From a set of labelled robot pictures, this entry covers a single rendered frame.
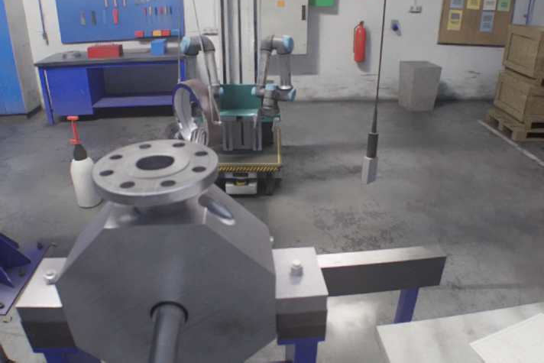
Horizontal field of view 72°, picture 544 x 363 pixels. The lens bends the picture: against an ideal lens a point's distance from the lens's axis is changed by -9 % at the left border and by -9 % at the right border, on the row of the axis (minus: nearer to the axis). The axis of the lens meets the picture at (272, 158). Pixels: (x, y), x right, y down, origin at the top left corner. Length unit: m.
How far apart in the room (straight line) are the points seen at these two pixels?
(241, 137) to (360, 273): 2.39
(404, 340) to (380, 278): 0.35
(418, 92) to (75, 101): 4.71
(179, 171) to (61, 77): 5.08
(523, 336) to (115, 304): 1.10
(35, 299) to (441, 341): 1.05
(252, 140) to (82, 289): 2.82
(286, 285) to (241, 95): 2.61
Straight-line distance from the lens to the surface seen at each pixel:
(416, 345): 1.23
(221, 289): 0.91
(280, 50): 3.11
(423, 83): 6.08
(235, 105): 3.47
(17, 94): 6.43
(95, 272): 0.93
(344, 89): 6.33
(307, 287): 0.98
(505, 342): 1.33
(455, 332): 1.30
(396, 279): 1.55
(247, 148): 3.69
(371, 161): 1.84
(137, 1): 6.06
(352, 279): 1.49
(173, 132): 2.41
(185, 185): 0.76
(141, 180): 0.80
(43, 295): 1.08
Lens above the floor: 1.77
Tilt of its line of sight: 25 degrees down
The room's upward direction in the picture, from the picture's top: straight up
